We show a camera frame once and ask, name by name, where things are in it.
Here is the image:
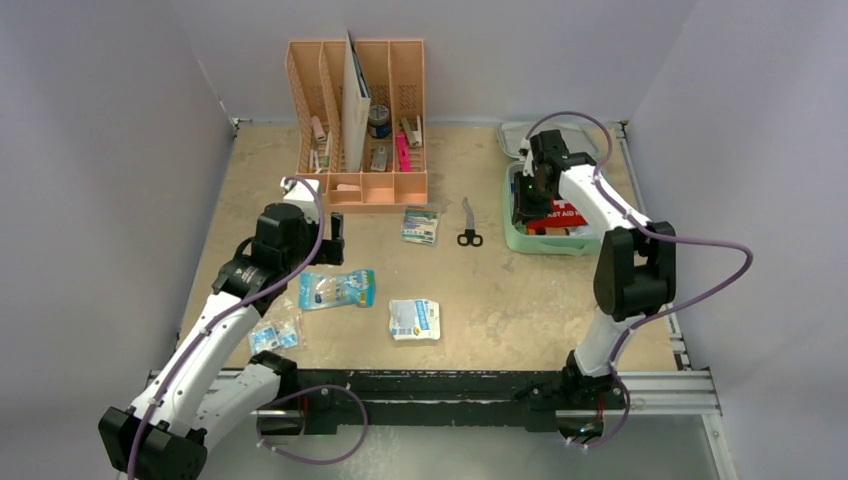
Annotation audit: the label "brown bottle orange cap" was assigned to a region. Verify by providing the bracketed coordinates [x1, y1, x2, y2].
[526, 227, 571, 237]

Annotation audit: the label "black handled scissors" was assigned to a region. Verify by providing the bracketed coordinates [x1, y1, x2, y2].
[457, 197, 484, 247]

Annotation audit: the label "blue cotton swab bag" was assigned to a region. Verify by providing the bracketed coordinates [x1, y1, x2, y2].
[298, 269, 376, 311]

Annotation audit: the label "peach desk organizer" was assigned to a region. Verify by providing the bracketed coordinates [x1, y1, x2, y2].
[285, 37, 429, 214]

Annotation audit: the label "pink item in organizer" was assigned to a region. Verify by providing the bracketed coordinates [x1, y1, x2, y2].
[395, 132, 412, 173]

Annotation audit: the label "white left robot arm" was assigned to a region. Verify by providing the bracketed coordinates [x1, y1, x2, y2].
[98, 203, 345, 479]

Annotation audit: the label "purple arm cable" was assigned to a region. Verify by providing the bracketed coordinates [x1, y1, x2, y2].
[523, 111, 755, 372]
[125, 176, 327, 480]

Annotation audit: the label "mint green case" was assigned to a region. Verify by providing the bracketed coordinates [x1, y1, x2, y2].
[496, 120, 601, 256]

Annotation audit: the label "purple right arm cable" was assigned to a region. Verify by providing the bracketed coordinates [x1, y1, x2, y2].
[523, 111, 755, 372]

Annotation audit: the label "dark round jar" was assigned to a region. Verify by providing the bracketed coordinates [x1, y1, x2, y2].
[368, 103, 391, 139]

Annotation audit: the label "white gauze dressing packet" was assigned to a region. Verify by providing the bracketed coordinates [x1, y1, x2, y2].
[389, 299, 441, 341]

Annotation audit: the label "small white bottle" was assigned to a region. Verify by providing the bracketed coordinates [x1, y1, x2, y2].
[568, 225, 600, 240]

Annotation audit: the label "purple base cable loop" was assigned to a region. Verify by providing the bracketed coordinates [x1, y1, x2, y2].
[255, 381, 368, 465]

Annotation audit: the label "red zipper pouch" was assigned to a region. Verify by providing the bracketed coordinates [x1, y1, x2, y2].
[527, 199, 588, 230]

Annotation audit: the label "grey stapler in organizer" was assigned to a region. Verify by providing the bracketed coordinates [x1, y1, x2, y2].
[401, 115, 423, 149]

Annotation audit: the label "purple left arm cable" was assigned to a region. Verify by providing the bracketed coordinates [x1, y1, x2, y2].
[125, 176, 327, 480]

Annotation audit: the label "small grey box organizer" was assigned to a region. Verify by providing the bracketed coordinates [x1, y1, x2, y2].
[369, 145, 390, 172]

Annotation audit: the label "clear bag blue packets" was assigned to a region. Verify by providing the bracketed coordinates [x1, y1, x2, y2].
[247, 320, 302, 355]

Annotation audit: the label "white board in organizer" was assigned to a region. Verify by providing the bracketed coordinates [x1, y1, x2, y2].
[341, 31, 371, 173]

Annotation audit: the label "pink tube in organizer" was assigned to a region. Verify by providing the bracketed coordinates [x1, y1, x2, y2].
[311, 116, 327, 142]

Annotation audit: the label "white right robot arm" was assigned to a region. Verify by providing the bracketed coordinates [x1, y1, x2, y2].
[512, 130, 676, 407]

